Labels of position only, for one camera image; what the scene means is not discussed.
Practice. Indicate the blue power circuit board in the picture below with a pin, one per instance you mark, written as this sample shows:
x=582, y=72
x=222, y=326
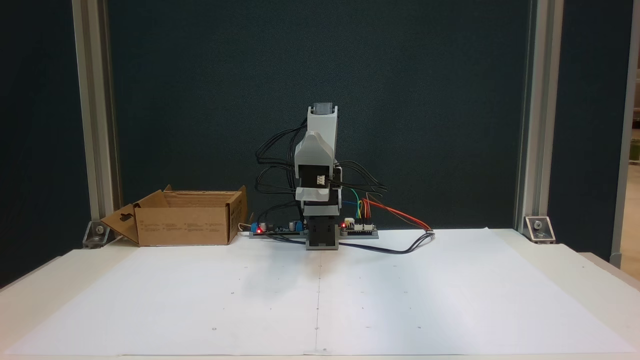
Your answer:
x=280, y=229

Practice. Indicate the brown cardboard box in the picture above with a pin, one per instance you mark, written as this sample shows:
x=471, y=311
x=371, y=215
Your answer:
x=185, y=230

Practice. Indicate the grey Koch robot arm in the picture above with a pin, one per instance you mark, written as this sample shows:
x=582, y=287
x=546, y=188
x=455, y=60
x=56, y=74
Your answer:
x=325, y=120

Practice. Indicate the white paper sheet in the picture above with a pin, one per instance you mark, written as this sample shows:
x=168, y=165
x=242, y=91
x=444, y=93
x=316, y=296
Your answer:
x=250, y=300

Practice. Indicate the aluminium frame post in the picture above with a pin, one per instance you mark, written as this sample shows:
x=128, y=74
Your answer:
x=540, y=100
x=625, y=150
x=92, y=100

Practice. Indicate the metal corner bracket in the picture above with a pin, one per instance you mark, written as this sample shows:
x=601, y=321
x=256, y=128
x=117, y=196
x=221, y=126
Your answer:
x=97, y=233
x=540, y=228

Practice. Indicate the servo controller circuit board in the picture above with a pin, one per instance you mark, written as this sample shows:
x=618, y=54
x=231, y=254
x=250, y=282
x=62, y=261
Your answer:
x=357, y=228

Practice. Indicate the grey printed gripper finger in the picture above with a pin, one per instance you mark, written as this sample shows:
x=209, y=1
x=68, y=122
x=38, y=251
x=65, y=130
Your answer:
x=315, y=150

